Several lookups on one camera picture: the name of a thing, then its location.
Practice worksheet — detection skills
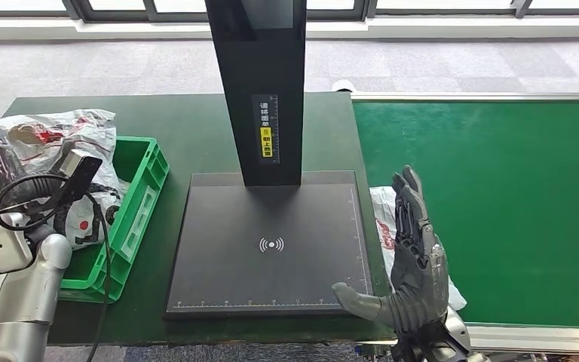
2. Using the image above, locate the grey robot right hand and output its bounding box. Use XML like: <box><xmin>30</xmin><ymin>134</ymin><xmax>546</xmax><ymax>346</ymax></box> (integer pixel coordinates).
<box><xmin>332</xmin><ymin>165</ymin><xmax>450</xmax><ymax>335</ymax></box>

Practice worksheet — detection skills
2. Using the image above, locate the grey parcel with red logo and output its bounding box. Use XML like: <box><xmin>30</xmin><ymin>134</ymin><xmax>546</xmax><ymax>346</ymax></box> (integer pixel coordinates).
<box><xmin>369</xmin><ymin>185</ymin><xmax>468</xmax><ymax>312</ymax></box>

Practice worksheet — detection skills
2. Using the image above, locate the grey parcel with black ring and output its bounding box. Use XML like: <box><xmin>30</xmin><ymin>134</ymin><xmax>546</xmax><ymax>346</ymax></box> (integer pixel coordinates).
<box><xmin>0</xmin><ymin>108</ymin><xmax>132</xmax><ymax>267</ymax></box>

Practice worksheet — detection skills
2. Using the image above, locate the green conveyor belt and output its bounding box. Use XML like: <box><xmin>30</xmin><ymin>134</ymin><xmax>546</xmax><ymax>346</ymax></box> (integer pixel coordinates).
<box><xmin>352</xmin><ymin>100</ymin><xmax>579</xmax><ymax>330</ymax></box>

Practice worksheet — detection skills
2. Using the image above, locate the black inbound scanning machine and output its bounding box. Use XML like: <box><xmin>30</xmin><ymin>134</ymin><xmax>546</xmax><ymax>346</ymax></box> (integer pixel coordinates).
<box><xmin>163</xmin><ymin>0</ymin><xmax>375</xmax><ymax>321</ymax></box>

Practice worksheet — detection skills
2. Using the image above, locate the black and yellow machine label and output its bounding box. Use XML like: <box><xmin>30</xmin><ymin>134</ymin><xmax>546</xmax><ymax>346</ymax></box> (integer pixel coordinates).
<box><xmin>250</xmin><ymin>94</ymin><xmax>281</xmax><ymax>167</ymax></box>

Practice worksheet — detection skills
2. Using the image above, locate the green plastic crate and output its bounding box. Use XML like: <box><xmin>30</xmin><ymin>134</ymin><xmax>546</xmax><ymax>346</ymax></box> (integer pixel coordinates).
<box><xmin>0</xmin><ymin>136</ymin><xmax>170</xmax><ymax>305</ymax></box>

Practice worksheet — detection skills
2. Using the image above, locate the white window sill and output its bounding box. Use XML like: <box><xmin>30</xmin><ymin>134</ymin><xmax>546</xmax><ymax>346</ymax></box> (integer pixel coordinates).
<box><xmin>0</xmin><ymin>16</ymin><xmax>579</xmax><ymax>43</ymax></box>

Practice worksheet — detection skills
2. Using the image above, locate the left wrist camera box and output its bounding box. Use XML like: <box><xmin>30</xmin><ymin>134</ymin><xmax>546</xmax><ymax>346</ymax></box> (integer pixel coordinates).
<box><xmin>51</xmin><ymin>148</ymin><xmax>104</xmax><ymax>207</ymax></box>

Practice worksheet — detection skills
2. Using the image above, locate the aluminium conveyor frame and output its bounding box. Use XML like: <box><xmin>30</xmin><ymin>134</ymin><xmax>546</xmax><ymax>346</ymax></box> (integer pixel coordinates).
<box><xmin>350</xmin><ymin>91</ymin><xmax>579</xmax><ymax>356</ymax></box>

